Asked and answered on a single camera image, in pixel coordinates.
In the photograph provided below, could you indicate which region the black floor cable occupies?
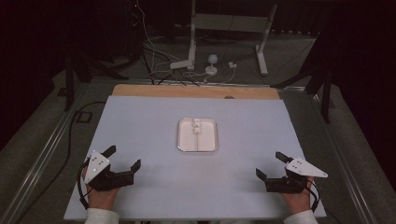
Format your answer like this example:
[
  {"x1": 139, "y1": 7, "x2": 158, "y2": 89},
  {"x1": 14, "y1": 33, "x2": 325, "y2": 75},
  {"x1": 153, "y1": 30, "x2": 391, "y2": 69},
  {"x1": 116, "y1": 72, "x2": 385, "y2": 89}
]
[{"x1": 14, "y1": 100, "x2": 107, "y2": 224}]

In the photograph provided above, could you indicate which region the metal floor rail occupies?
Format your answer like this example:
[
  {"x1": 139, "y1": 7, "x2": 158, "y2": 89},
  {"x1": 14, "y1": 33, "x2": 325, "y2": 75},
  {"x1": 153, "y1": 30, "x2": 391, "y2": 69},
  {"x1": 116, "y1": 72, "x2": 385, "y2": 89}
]
[
  {"x1": 306, "y1": 92, "x2": 379, "y2": 224},
  {"x1": 0, "y1": 81, "x2": 92, "y2": 224}
]

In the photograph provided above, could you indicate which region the white round lamp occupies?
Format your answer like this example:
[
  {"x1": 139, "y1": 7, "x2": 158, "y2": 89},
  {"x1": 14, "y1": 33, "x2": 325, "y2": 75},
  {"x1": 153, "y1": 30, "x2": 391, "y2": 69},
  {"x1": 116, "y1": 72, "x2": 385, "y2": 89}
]
[{"x1": 205, "y1": 53, "x2": 219, "y2": 77}]

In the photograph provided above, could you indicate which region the black tripod stand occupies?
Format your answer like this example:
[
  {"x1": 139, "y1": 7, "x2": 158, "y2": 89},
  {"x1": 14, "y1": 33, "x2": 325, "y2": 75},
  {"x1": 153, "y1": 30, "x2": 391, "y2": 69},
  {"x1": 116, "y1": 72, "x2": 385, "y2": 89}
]
[
  {"x1": 63, "y1": 50, "x2": 130, "y2": 112},
  {"x1": 270, "y1": 29, "x2": 334, "y2": 124}
]

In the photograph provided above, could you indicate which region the pale blue table cover sheet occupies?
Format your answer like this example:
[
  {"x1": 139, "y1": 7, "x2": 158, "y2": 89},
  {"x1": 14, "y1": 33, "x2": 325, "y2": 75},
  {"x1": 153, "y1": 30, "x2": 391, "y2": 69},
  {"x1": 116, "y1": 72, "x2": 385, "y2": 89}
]
[{"x1": 63, "y1": 94, "x2": 327, "y2": 222}]

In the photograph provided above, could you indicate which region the person's right hand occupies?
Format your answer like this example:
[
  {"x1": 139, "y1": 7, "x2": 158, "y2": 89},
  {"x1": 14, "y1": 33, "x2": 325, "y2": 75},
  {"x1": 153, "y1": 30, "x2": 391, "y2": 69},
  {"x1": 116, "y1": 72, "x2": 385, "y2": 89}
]
[{"x1": 281, "y1": 176, "x2": 316, "y2": 216}]

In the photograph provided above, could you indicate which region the white square tray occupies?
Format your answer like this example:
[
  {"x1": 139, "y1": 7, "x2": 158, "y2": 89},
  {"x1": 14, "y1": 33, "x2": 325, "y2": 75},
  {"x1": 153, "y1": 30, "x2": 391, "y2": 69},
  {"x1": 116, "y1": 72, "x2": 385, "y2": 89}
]
[{"x1": 177, "y1": 117, "x2": 219, "y2": 153}]

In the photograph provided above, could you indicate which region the white metal stand frame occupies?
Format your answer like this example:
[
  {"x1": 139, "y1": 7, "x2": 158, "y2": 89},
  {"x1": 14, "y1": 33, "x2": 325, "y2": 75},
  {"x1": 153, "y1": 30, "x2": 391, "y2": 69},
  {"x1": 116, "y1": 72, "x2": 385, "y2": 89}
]
[{"x1": 187, "y1": 0, "x2": 278, "y2": 77}]

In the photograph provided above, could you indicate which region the wooden board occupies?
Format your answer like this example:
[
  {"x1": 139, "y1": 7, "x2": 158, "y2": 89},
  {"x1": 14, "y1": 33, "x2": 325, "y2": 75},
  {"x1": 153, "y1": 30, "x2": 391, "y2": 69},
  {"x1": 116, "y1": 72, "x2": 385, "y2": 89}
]
[{"x1": 111, "y1": 83, "x2": 281, "y2": 101}]

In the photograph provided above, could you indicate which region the white cable bundle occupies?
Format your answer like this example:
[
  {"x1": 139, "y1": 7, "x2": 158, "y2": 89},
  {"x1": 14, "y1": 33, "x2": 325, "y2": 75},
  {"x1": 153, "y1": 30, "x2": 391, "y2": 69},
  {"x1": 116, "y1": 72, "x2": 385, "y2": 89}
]
[{"x1": 135, "y1": 0, "x2": 237, "y2": 86}]

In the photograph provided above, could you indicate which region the person's left hand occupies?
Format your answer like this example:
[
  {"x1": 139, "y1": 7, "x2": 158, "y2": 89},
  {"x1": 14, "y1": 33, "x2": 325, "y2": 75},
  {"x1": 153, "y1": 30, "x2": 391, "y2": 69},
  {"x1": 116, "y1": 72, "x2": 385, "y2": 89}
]
[{"x1": 80, "y1": 167, "x2": 121, "y2": 211}]

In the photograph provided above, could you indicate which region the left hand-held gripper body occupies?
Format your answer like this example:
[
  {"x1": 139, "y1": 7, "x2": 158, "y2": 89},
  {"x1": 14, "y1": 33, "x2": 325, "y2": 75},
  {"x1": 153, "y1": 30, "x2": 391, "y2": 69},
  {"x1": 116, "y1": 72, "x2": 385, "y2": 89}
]
[{"x1": 83, "y1": 150, "x2": 135, "y2": 192}]

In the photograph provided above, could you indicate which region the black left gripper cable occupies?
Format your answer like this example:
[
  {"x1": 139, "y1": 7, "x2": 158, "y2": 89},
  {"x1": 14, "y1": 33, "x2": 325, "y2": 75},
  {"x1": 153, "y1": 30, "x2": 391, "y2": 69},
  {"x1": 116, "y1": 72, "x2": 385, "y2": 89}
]
[{"x1": 77, "y1": 158, "x2": 92, "y2": 211}]

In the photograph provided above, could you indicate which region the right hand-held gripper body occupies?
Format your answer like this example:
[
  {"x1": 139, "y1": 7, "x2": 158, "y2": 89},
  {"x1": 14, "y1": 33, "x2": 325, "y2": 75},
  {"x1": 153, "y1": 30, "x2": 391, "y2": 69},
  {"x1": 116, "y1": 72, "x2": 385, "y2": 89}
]
[{"x1": 263, "y1": 156, "x2": 329, "y2": 194}]

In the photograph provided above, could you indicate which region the white power strip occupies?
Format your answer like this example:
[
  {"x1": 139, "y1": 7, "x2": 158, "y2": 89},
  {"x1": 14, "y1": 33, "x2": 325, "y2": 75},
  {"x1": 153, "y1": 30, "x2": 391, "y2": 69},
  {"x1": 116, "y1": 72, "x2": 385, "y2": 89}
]
[{"x1": 169, "y1": 59, "x2": 194, "y2": 70}]

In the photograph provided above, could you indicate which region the black square floor plate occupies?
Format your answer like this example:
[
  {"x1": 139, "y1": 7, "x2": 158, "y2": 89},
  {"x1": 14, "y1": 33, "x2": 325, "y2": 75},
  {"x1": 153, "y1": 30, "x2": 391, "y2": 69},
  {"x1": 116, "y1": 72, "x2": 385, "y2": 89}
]
[{"x1": 75, "y1": 110, "x2": 93, "y2": 124}]

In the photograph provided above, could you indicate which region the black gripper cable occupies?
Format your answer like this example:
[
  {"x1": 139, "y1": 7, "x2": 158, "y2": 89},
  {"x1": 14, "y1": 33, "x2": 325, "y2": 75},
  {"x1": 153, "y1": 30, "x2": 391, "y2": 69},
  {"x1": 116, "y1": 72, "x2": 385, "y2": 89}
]
[
  {"x1": 305, "y1": 178, "x2": 321, "y2": 215},
  {"x1": 77, "y1": 158, "x2": 92, "y2": 211}
]

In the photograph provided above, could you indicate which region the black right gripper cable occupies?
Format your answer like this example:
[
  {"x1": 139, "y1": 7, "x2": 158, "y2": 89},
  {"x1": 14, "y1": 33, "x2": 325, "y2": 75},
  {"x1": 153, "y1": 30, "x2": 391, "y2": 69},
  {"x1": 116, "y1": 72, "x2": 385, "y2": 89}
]
[{"x1": 305, "y1": 178, "x2": 321, "y2": 215}]

